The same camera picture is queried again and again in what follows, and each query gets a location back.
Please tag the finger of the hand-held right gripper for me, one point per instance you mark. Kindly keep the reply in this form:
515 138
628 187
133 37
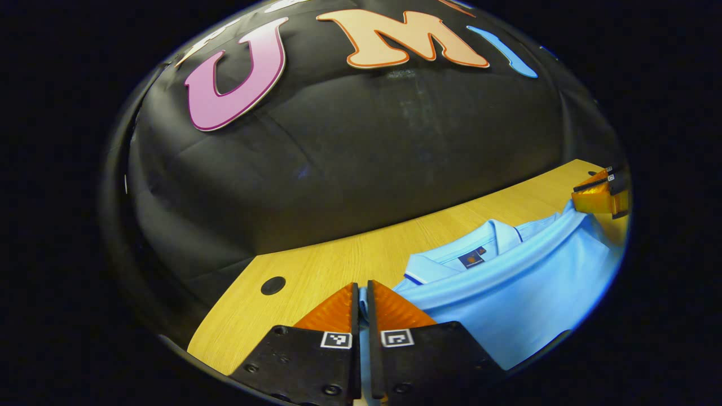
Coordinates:
598 179
592 202

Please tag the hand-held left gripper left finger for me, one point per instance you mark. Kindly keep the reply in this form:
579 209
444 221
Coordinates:
355 338

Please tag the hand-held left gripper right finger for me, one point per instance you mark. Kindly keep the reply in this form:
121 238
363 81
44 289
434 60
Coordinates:
373 338

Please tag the light blue T-shirt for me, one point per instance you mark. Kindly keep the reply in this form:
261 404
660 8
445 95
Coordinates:
519 293

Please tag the black backdrop cloth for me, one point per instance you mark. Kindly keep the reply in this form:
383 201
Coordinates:
366 158

